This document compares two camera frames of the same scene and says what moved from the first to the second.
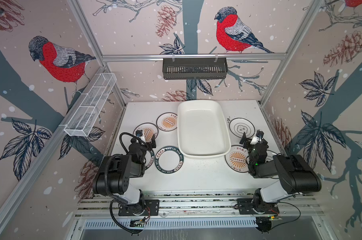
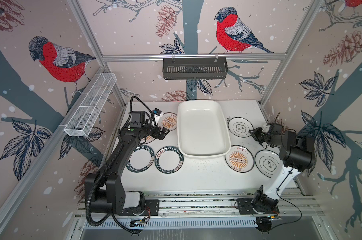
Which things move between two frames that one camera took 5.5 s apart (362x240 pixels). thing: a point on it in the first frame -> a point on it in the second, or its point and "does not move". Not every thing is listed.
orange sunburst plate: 235,159 does not move
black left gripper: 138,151 -> 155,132
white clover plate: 238,126 does not move
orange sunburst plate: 167,121 does not move
